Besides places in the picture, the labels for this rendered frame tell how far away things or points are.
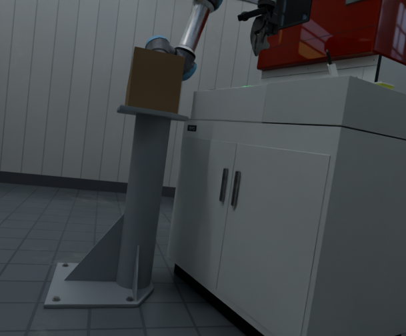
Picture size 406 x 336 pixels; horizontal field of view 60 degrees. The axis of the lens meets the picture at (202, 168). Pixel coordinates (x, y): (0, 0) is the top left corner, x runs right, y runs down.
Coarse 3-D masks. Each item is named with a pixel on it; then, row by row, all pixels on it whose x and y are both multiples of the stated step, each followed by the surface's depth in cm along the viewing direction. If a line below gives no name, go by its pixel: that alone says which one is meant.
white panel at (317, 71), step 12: (348, 60) 175; (360, 60) 169; (372, 60) 164; (264, 72) 228; (276, 72) 218; (288, 72) 209; (300, 72) 201; (312, 72) 194; (324, 72) 187; (348, 72) 174; (360, 72) 169; (372, 72) 163; (264, 84) 227
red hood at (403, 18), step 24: (288, 0) 206; (312, 0) 191; (336, 0) 177; (360, 0) 165; (384, 0) 158; (288, 24) 205; (312, 24) 190; (336, 24) 176; (360, 24) 165; (384, 24) 160; (288, 48) 204; (312, 48) 188; (336, 48) 175; (360, 48) 164; (384, 48) 163
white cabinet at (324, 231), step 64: (192, 128) 176; (256, 128) 134; (320, 128) 108; (192, 192) 170; (256, 192) 131; (320, 192) 106; (384, 192) 118; (192, 256) 166; (256, 256) 128; (320, 256) 105; (384, 256) 124; (256, 320) 126; (320, 320) 110; (384, 320) 130
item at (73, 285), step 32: (160, 128) 155; (160, 160) 157; (128, 192) 159; (160, 192) 161; (128, 224) 158; (96, 256) 161; (128, 256) 158; (64, 288) 151; (96, 288) 155; (128, 288) 159
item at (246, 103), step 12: (204, 96) 168; (216, 96) 159; (228, 96) 151; (240, 96) 144; (252, 96) 138; (264, 96) 132; (192, 108) 177; (204, 108) 167; (216, 108) 159; (228, 108) 151; (240, 108) 144; (252, 108) 137; (228, 120) 150; (240, 120) 143; (252, 120) 136
